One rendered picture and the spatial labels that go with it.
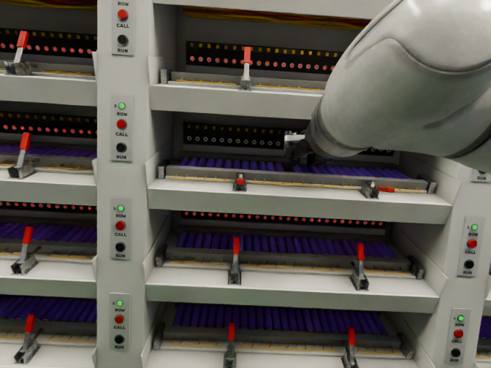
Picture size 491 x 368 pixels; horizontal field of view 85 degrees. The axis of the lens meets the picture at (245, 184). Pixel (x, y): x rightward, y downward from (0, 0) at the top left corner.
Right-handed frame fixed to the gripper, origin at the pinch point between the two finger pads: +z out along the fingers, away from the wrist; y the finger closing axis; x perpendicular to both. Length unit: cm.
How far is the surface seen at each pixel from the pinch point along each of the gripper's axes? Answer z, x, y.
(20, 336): 10, 43, 61
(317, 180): -0.1, 4.8, -3.0
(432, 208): -3.8, 9.5, -25.2
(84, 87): -8.1, -8.9, 43.4
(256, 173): -0.5, 4.1, 10.2
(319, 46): 7.2, -31.1, -4.9
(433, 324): 2.2, 33.7, -29.3
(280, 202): -3.6, 10.1, 5.1
